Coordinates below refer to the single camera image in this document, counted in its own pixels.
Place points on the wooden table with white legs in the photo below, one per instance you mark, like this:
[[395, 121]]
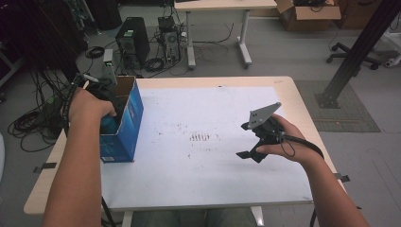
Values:
[[220, 4]]

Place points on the black curtain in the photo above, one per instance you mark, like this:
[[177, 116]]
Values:
[[34, 34]]

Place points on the person's grey pants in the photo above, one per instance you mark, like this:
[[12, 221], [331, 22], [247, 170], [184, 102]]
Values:
[[189, 219]]

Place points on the grey tape strip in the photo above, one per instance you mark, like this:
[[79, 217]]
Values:
[[44, 167], [343, 177]]

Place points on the white table mat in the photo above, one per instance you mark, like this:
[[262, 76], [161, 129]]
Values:
[[205, 176]]

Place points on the person's left hand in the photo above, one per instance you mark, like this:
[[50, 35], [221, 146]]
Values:
[[85, 107]]

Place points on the black metal post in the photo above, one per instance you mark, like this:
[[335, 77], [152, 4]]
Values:
[[356, 53]]

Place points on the black office chair base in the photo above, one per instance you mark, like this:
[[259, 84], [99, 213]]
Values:
[[350, 55]]

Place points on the open brown cardboard box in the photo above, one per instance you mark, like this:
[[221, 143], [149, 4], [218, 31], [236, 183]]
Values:
[[309, 15]]

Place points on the open computer case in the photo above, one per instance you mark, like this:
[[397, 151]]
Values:
[[170, 39]]

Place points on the blue cardboard box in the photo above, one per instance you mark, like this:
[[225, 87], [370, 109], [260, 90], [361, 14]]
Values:
[[129, 126]]

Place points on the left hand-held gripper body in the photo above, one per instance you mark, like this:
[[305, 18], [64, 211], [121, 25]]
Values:
[[115, 102]]

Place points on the black computer tower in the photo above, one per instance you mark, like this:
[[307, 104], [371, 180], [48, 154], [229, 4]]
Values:
[[134, 41]]

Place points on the grey floor mat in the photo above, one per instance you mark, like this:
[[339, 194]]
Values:
[[343, 104]]

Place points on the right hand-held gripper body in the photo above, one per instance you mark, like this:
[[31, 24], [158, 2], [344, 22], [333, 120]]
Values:
[[263, 116]]

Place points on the blue plastic cup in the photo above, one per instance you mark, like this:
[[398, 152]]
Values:
[[108, 125]]

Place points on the person's right hand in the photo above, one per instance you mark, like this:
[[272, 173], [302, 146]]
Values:
[[299, 145]]

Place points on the white electronic device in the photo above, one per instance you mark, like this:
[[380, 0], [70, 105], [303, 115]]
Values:
[[108, 67]]

